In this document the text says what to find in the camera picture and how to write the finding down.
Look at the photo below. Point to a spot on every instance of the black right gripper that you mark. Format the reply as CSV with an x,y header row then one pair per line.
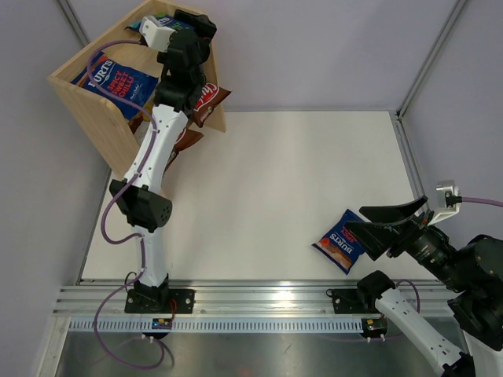
x,y
376,237

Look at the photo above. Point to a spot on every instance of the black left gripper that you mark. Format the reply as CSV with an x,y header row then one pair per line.
x,y
202,27

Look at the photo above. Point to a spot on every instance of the blue Burts sea salt bag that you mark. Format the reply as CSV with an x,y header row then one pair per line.
x,y
161,20

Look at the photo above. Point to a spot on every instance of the brown Chuba cassava chips bag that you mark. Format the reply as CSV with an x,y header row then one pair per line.
x,y
139,126

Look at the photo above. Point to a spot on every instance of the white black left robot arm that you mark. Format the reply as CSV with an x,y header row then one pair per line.
x,y
138,194

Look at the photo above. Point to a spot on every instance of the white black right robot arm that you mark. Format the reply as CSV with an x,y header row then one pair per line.
x,y
473,272

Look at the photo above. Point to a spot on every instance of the light wooden shelf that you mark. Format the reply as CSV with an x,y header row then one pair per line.
x,y
99,118

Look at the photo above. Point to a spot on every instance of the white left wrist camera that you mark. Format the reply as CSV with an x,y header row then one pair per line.
x,y
157,38

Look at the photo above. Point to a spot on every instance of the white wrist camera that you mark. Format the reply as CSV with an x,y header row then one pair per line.
x,y
157,38
449,201

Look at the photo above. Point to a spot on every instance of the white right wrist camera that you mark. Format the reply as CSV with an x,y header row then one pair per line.
x,y
449,201

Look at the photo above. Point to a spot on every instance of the aluminium frame post right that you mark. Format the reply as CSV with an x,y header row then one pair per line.
x,y
441,40

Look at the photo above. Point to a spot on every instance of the aluminium mounting rail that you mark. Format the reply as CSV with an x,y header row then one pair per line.
x,y
221,298

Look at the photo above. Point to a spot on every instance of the white slotted cable duct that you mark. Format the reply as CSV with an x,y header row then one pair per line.
x,y
336,325

